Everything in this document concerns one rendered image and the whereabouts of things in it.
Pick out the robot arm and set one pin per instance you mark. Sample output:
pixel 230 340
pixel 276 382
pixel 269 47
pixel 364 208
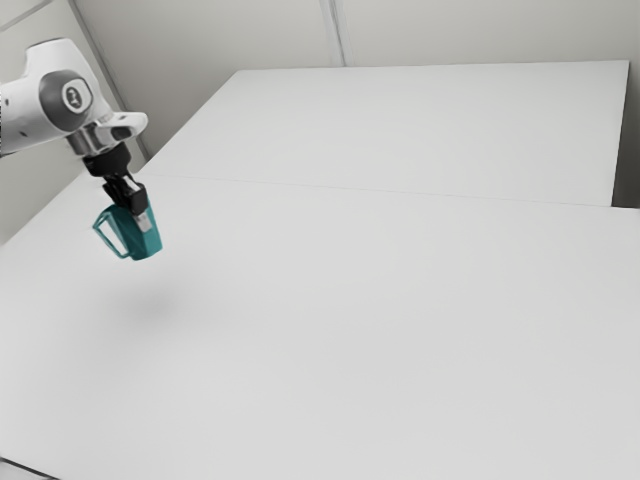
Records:
pixel 45 107

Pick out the teal faceted mug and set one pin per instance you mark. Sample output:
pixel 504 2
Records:
pixel 135 237

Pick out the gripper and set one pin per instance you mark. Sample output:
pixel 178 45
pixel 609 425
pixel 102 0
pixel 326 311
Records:
pixel 108 163

